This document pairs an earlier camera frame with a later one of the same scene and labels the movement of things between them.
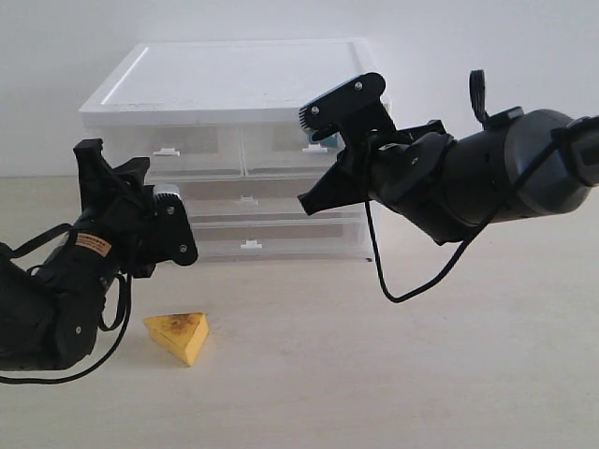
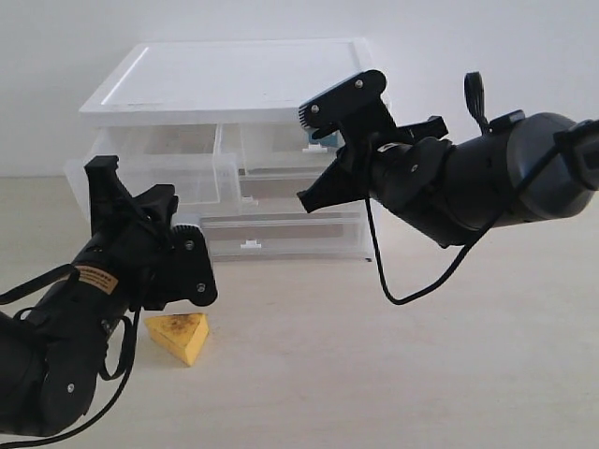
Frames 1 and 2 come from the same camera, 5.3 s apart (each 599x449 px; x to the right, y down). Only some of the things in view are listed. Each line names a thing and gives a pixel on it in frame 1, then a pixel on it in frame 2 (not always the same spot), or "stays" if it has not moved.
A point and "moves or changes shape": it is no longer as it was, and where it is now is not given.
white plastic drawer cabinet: [221, 121] stays
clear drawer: [176, 151] moves or changes shape
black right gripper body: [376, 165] stays
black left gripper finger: [130, 181] → [157, 206]
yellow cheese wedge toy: [185, 334] stays
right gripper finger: [337, 188] stays
